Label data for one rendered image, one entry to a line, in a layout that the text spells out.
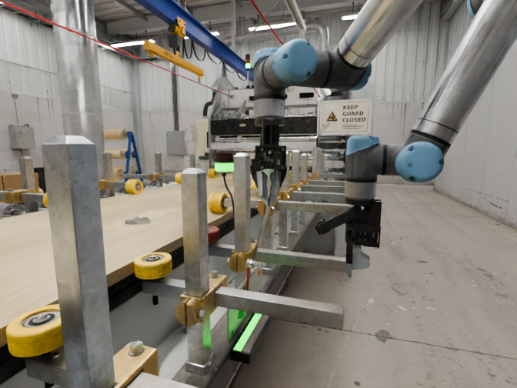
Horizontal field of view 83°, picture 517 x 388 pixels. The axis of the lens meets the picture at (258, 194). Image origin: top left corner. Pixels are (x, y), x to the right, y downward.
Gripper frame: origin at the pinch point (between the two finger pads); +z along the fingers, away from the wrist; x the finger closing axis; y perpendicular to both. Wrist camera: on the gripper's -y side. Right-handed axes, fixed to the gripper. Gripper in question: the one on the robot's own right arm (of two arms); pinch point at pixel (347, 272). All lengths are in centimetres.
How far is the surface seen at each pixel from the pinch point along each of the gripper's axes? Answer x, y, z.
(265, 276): 16.9, -27.7, 12.6
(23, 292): -45, -53, -7
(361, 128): 222, 4, -51
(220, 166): -7.0, -33.1, -27.7
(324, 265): -1.5, -6.0, -1.7
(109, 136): 488, -559, -60
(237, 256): -8.5, -28.0, -4.0
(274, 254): -1.5, -19.7, -3.1
